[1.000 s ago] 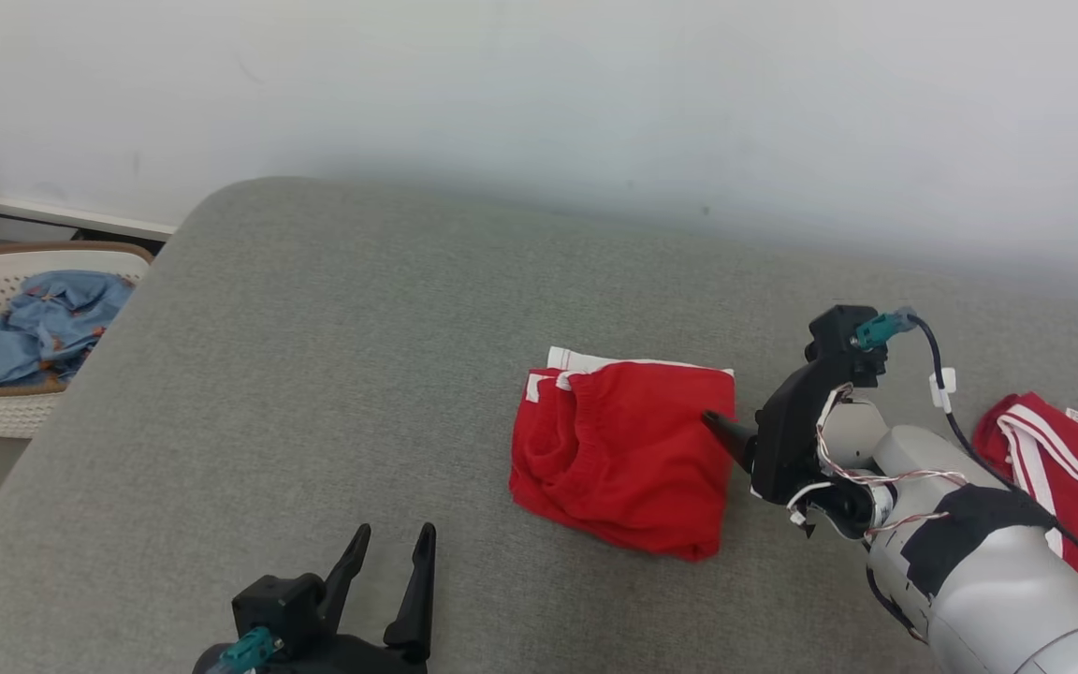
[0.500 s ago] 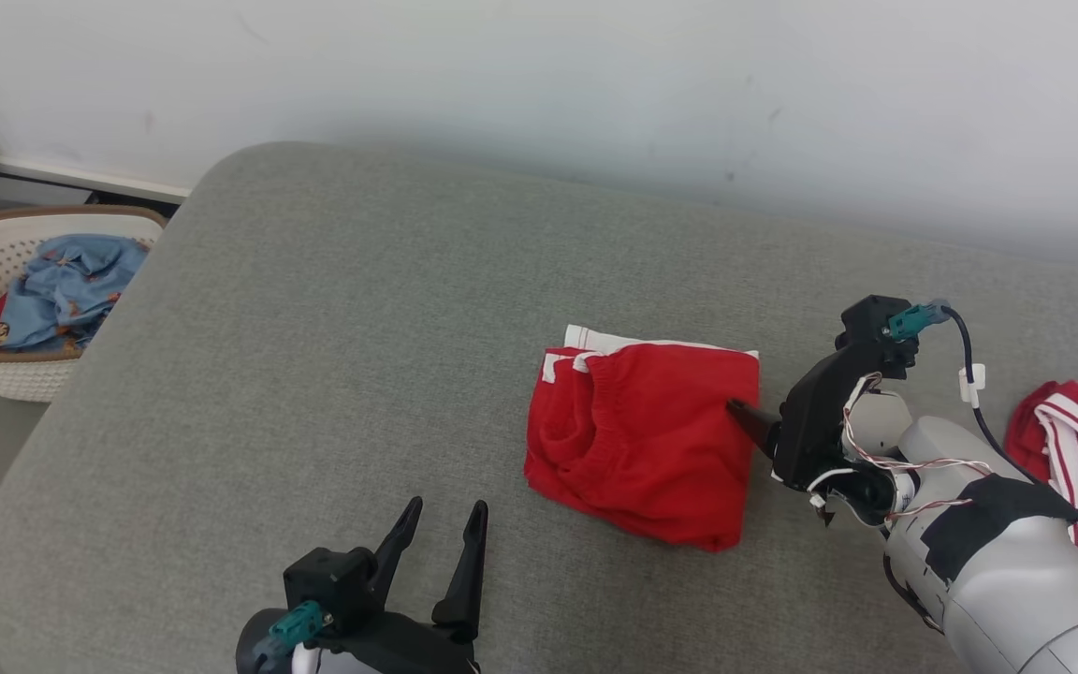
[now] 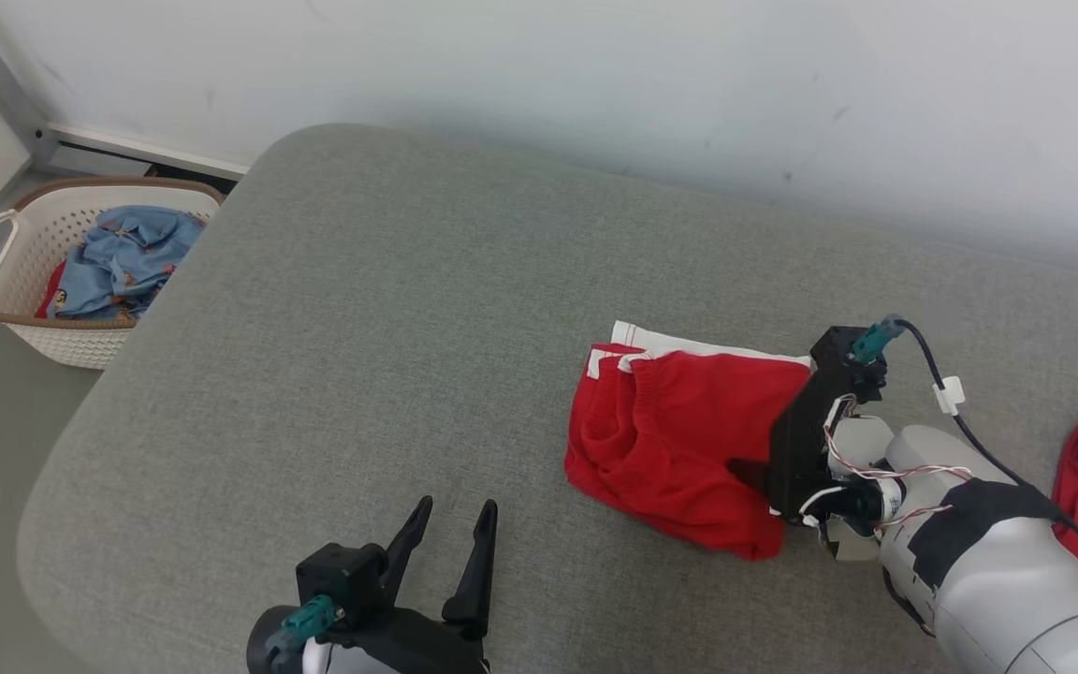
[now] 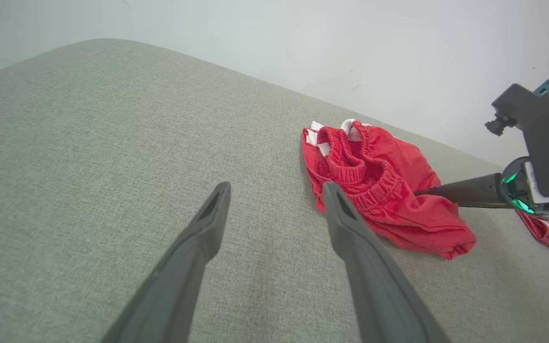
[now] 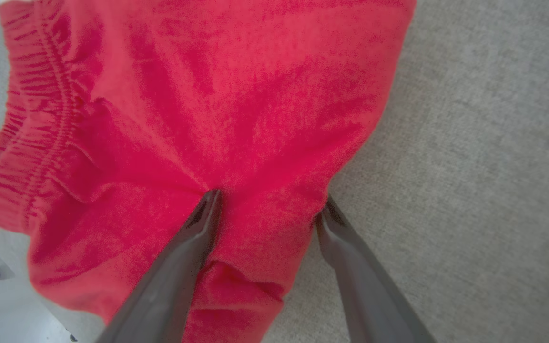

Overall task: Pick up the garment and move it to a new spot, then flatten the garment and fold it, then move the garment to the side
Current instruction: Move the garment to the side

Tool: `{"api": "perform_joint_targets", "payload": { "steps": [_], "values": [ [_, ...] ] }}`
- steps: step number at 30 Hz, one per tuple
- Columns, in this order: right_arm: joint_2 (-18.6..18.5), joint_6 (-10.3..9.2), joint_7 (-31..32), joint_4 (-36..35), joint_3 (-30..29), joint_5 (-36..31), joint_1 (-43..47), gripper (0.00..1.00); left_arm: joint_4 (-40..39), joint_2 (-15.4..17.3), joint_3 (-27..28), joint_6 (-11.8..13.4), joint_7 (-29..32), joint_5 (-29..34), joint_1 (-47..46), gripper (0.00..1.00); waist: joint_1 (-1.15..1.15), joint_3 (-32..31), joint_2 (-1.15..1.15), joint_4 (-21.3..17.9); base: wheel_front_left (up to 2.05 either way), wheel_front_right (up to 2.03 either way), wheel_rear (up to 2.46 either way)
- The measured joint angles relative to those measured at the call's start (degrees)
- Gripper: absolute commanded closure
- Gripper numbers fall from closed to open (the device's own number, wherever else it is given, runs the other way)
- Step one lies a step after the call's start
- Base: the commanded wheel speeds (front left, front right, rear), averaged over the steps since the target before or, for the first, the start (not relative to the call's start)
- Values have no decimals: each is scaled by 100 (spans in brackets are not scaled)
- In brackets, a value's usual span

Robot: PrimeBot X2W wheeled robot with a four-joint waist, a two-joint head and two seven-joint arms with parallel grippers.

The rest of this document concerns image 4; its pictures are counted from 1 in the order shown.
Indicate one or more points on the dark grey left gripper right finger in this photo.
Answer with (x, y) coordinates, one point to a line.
(379, 286)

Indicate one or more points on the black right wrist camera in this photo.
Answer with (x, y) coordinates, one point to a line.
(541, 133)

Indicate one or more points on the grey fabric sofa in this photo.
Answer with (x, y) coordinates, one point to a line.
(88, 166)

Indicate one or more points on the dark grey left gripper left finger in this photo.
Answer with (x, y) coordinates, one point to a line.
(184, 276)

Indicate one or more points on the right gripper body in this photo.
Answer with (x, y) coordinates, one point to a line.
(522, 190)

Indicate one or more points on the red white shorts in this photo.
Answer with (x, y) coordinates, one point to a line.
(398, 190)

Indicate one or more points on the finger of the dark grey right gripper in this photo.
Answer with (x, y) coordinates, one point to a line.
(470, 193)

